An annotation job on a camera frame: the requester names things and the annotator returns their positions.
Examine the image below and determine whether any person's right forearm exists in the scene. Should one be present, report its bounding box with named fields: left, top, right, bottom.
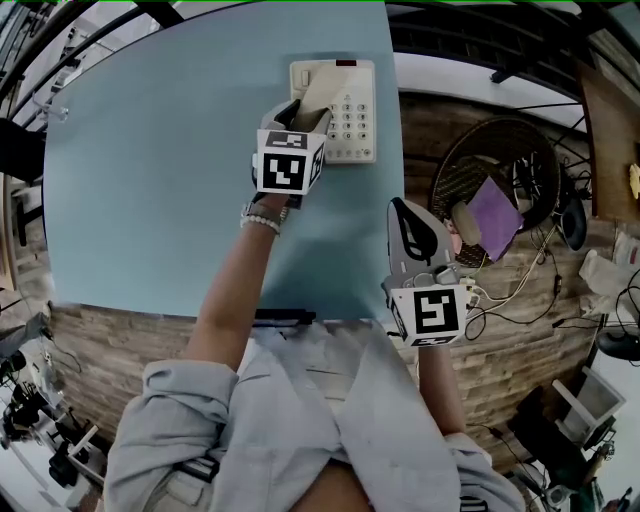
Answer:
left=416, top=343, right=467, bottom=437

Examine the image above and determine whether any white bead bracelet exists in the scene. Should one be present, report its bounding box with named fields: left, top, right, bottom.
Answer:
left=239, top=211, right=282, bottom=236

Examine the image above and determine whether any dark wicker chair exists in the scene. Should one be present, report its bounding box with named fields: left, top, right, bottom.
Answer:
left=428, top=116, right=565, bottom=270

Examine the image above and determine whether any black oval object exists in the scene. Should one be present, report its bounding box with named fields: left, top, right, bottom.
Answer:
left=558, top=196, right=590, bottom=253

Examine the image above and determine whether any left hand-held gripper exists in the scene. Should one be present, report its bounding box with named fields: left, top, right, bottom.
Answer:
left=249, top=98, right=336, bottom=211

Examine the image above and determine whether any pink item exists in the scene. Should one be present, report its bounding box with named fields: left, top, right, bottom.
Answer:
left=444, top=223, right=465, bottom=257

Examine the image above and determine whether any beige telephone handset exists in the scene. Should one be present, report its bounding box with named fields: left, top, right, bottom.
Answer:
left=290, top=63, right=347, bottom=134

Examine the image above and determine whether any metal link wristband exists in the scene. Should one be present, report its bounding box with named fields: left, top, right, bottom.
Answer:
left=241, top=201, right=292, bottom=222

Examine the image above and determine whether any black metal railing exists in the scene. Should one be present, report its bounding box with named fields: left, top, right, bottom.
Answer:
left=0, top=0, right=640, bottom=154

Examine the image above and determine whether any purple cloth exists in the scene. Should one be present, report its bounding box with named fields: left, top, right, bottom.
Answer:
left=468, top=176, right=526, bottom=263

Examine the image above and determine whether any small white table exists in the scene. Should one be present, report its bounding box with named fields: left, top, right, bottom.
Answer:
left=551, top=366, right=627, bottom=447

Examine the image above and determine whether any black office chair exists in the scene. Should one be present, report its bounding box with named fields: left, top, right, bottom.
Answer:
left=0, top=117, right=47, bottom=247

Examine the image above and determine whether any black rectangular device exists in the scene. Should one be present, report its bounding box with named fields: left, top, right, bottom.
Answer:
left=253, top=308, right=318, bottom=329

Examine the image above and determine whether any light grey shirt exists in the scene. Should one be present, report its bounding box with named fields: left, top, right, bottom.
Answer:
left=101, top=318, right=527, bottom=512

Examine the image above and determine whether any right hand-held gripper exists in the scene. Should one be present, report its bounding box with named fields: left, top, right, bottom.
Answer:
left=381, top=197, right=472, bottom=349

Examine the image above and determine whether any person's left forearm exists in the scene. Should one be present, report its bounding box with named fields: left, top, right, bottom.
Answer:
left=181, top=193, right=292, bottom=375

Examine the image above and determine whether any wooden table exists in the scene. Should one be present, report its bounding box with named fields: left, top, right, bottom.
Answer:
left=573, top=28, right=640, bottom=220

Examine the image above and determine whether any clear plastic clamp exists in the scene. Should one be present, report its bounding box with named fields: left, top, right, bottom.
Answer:
left=31, top=101, right=71, bottom=122

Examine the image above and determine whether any beige desk telephone base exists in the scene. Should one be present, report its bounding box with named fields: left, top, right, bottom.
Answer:
left=288, top=59, right=378, bottom=165

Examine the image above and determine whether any beige roll cushion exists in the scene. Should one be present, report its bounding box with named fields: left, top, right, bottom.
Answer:
left=450, top=204, right=483, bottom=247

